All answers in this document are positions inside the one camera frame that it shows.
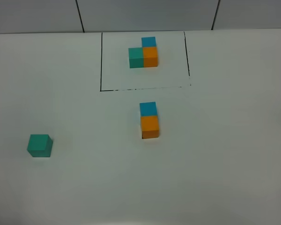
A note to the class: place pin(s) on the green template cube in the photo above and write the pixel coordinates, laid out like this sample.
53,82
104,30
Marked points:
136,58

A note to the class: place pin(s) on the blue template cube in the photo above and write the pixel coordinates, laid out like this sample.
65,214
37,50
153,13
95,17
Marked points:
148,42

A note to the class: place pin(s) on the orange template cube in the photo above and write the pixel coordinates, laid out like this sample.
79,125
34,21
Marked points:
150,55

